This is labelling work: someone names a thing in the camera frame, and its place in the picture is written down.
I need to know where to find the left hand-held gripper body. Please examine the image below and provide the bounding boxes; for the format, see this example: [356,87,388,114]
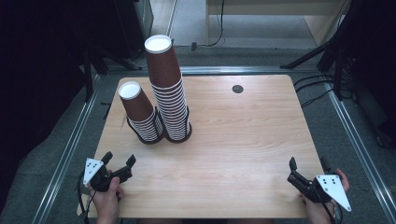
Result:
[82,157,134,193]

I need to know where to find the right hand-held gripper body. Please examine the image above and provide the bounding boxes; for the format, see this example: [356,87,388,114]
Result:
[286,172,352,213]

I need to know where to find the black wire cup holder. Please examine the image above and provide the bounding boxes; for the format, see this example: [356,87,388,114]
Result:
[157,105,193,145]
[125,106,165,146]

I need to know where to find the tall stack of brown cups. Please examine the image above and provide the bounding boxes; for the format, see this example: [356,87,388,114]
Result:
[144,34,191,142]

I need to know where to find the person's right hand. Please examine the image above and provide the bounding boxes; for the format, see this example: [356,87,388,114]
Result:
[298,168,353,224]

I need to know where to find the person's left hand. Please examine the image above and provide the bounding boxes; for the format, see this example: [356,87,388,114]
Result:
[89,176,125,224]

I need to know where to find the short stack of brown cups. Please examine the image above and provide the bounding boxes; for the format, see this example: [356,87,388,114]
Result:
[118,80,164,143]

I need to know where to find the black stand base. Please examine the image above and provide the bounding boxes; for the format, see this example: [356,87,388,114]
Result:
[375,122,396,149]

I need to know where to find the black tripod stand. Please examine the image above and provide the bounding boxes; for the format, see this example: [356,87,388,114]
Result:
[279,0,367,102]
[81,46,144,103]

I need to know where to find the dark metal cabinet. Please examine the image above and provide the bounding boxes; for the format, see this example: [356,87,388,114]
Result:
[113,0,155,62]

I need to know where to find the right hand-held gripper cable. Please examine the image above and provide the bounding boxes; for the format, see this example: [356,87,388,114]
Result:
[320,199,344,224]

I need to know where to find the hand-held gripper cable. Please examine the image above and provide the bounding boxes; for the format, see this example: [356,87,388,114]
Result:
[320,199,344,224]
[76,172,95,224]

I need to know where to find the metal floor rail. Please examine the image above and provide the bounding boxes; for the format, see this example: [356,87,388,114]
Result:
[31,74,104,224]
[321,82,396,224]
[104,64,320,77]

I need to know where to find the left hand-held gripper cable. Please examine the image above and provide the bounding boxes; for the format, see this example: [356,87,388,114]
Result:
[76,172,95,224]

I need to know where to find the black floor cable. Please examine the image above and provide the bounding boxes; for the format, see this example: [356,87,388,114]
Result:
[295,79,336,93]
[300,88,354,109]
[292,74,337,87]

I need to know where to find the light wooden furniture frame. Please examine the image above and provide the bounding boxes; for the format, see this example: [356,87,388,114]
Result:
[205,0,354,48]

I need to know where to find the thin black hanging cable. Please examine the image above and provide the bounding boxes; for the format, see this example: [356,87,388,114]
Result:
[195,0,226,49]

